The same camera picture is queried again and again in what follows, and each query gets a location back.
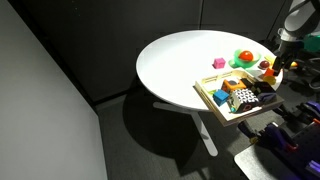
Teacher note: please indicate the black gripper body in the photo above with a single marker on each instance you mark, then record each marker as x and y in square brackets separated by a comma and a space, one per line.
[284, 58]

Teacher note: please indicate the yellow lemon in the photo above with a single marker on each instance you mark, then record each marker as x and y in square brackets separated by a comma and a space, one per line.
[269, 80]

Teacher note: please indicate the flat orange block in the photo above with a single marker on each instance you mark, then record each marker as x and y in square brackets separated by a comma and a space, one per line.
[268, 72]

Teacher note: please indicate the dark red plum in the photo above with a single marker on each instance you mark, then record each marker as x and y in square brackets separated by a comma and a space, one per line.
[264, 64]

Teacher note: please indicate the black yellow checkered cube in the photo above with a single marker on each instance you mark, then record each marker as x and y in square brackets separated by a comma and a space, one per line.
[263, 88]

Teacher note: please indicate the dark purple toy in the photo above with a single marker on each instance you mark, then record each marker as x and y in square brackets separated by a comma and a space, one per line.
[267, 97]

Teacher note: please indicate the teal box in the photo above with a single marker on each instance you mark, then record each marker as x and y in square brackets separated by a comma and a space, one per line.
[312, 43]

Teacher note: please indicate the red orange tomato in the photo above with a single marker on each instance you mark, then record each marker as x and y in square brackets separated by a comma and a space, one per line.
[246, 55]

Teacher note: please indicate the black white patterned cube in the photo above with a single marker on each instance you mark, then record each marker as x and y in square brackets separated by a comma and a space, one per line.
[245, 98]

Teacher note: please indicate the orange block with hole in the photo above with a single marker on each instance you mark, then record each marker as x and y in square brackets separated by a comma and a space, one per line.
[231, 86]

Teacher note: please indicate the pink cube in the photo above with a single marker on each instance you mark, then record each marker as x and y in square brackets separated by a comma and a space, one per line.
[219, 63]

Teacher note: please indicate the blue cube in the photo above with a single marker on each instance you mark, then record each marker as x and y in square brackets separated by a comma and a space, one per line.
[220, 97]

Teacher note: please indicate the purple clamp with orange tip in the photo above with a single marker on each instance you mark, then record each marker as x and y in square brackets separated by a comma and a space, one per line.
[276, 135]

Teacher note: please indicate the wooden tray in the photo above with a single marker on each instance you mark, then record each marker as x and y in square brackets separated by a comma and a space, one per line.
[222, 111]

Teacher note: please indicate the small green block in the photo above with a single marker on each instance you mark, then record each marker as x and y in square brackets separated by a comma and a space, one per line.
[211, 91]

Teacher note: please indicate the black perforated board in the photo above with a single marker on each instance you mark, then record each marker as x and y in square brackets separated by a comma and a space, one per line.
[306, 146]

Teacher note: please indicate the white table base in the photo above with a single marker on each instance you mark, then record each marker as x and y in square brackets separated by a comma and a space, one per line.
[203, 131]

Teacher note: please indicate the grey metal plate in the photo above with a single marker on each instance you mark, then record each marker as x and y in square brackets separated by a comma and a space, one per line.
[256, 165]

